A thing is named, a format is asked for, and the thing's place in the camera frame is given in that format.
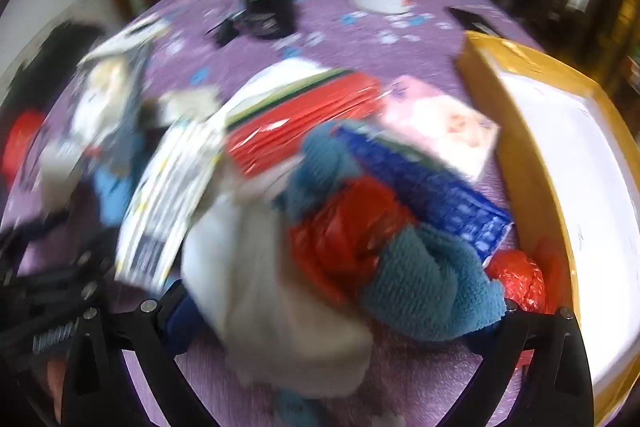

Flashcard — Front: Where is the white striped packet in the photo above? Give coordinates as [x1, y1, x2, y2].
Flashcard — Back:
[115, 112, 226, 288]

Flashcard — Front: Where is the red packet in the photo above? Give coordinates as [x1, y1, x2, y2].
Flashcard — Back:
[225, 72, 383, 178]

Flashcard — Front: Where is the white fluffy cloth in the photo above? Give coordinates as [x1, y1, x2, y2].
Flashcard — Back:
[180, 157, 376, 398]

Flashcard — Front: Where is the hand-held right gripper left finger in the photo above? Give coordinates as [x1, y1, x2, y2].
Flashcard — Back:
[60, 279, 223, 427]

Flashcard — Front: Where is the black capacitor box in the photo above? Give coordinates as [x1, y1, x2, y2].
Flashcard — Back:
[215, 19, 241, 48]

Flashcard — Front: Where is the black phone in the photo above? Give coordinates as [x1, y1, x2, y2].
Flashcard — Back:
[445, 6, 501, 38]

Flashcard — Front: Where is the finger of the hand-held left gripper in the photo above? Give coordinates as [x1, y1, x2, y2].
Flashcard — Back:
[0, 257, 113, 313]
[0, 219, 126, 268]

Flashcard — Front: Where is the white green edged packet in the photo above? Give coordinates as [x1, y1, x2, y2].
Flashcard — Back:
[222, 57, 351, 130]

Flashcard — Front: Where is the blue patterned packet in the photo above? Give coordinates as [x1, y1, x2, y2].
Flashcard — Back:
[332, 122, 513, 268]

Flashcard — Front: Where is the teal fluffy towel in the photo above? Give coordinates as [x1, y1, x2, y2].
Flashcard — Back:
[285, 122, 508, 343]

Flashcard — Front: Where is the pink tissue pack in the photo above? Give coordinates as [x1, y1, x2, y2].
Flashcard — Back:
[377, 75, 501, 182]

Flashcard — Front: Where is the purple floral tablecloth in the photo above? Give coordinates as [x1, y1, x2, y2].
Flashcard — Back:
[0, 0, 551, 427]

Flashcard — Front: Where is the blue white plastic packet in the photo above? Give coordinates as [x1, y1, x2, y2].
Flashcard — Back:
[39, 24, 173, 228]

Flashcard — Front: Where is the black bag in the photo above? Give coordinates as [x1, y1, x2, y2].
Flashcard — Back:
[10, 22, 101, 108]

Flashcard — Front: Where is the red box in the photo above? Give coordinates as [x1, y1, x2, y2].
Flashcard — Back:
[2, 112, 48, 188]

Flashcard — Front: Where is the black electric motor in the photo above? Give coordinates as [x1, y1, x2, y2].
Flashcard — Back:
[242, 0, 296, 40]

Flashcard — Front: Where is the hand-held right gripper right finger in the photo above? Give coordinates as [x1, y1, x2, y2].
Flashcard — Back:
[469, 301, 597, 427]

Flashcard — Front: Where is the red plastic bag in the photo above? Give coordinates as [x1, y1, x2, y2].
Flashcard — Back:
[485, 239, 566, 315]
[290, 177, 416, 308]

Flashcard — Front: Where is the yellow cardboard box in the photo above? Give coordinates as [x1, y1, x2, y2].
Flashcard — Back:
[456, 32, 640, 427]

